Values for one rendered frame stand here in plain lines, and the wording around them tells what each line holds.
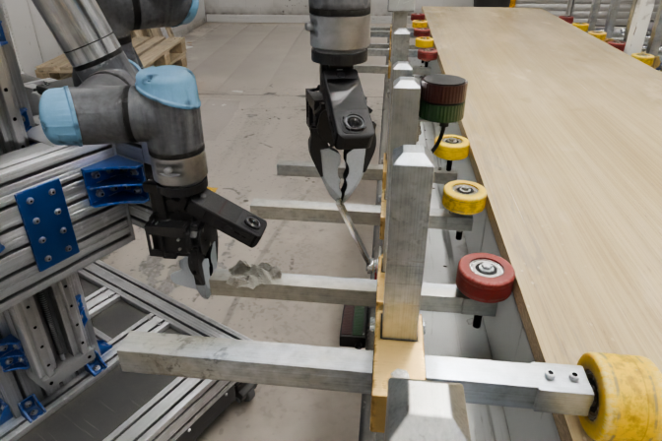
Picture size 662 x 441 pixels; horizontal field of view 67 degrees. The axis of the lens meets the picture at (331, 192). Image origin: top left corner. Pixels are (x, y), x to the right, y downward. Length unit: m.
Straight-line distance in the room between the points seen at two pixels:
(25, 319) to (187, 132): 0.81
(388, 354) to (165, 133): 0.39
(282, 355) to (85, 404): 1.12
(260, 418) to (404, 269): 1.29
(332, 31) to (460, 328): 0.69
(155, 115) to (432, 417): 0.53
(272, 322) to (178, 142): 1.41
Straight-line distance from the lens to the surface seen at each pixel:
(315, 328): 1.98
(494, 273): 0.77
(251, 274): 0.79
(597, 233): 0.93
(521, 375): 0.54
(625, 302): 0.79
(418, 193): 0.44
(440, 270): 1.24
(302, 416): 1.71
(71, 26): 0.81
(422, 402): 0.24
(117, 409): 1.56
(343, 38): 0.62
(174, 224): 0.76
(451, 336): 1.07
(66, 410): 1.61
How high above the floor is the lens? 1.34
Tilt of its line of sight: 28 degrees down
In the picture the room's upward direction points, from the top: straight up
